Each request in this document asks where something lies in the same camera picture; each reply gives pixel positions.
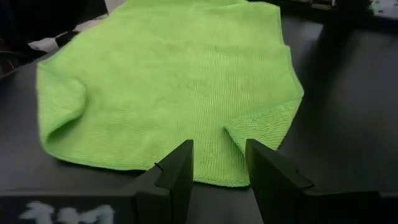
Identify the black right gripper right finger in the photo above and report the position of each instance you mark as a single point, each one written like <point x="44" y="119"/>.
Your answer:
<point x="295" y="202"/>

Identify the green microfiber towel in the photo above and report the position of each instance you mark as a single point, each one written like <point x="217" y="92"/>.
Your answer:
<point x="171" y="77"/>

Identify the person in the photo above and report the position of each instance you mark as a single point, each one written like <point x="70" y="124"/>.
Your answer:
<point x="46" y="15"/>

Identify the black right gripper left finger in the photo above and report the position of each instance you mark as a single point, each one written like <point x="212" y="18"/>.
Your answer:
<point x="140" y="208"/>

